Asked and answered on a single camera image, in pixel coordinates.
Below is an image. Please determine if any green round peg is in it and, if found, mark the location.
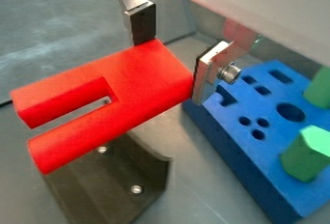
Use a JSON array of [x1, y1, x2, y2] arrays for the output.
[[304, 67, 330, 109]]

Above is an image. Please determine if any blue foam peg board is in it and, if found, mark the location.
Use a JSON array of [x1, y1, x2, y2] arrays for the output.
[[183, 60, 330, 224]]

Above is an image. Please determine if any red square-circle block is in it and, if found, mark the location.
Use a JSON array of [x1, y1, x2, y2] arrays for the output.
[[11, 40, 193, 174]]

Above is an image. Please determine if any black curved fixture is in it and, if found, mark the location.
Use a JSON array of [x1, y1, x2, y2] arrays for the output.
[[43, 130, 173, 224]]

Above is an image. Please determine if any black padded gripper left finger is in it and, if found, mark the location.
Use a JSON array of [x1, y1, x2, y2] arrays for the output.
[[119, 0, 157, 45]]

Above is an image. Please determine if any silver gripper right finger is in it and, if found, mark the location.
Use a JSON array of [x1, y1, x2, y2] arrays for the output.
[[191, 19, 258, 105]]

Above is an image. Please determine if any green hexagonal peg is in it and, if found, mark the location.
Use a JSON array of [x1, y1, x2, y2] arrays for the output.
[[280, 126, 330, 182]]

